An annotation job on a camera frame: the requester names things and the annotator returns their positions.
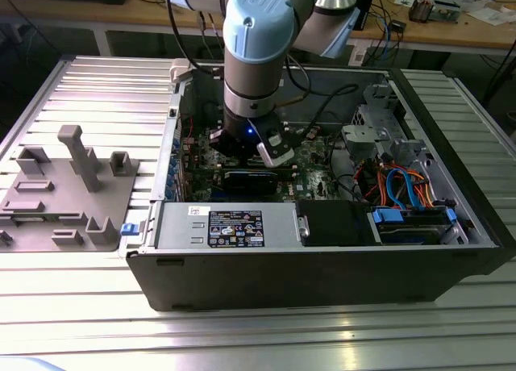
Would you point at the grey power supply unit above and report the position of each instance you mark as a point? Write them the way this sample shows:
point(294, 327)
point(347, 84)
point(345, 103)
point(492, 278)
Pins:
point(177, 226)

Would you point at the small black box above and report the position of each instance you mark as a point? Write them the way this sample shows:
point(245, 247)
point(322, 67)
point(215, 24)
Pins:
point(397, 26)

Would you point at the black drive bay box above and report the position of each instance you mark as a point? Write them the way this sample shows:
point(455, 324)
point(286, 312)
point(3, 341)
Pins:
point(334, 226)

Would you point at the black graphics card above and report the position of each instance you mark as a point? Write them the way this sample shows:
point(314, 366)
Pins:
point(250, 181)

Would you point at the wooden workbench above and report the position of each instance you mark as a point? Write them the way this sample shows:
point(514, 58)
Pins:
point(121, 12)

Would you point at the metal heat sink cooler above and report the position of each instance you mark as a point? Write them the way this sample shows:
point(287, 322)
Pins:
point(421, 9)

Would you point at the small white sticker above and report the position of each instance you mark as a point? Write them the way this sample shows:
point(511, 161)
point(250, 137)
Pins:
point(198, 211)

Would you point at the green motherboard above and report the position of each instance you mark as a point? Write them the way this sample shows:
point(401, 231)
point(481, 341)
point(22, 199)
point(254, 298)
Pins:
point(314, 177)

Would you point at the grey plastic parts rack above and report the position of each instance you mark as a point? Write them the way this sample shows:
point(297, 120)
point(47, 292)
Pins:
point(60, 193)

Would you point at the hard disk in blue carrier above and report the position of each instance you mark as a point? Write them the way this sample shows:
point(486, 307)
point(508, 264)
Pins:
point(387, 217)

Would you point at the black printed label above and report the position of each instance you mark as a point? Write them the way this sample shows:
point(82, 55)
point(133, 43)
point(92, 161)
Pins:
point(234, 230)

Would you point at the grey case latch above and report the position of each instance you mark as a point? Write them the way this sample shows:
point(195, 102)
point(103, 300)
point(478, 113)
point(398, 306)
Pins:
point(179, 68)

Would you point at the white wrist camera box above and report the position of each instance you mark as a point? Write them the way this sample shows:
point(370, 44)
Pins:
point(278, 155)

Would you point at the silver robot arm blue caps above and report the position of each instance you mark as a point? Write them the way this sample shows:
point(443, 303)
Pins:
point(258, 28)

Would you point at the small blue clip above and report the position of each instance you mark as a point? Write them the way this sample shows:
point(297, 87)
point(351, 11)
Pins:
point(129, 229)

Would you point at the black PC case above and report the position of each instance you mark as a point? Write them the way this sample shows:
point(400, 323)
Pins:
point(282, 278)

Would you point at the grey metal drive cage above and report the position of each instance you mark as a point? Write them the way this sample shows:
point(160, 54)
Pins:
point(363, 135)

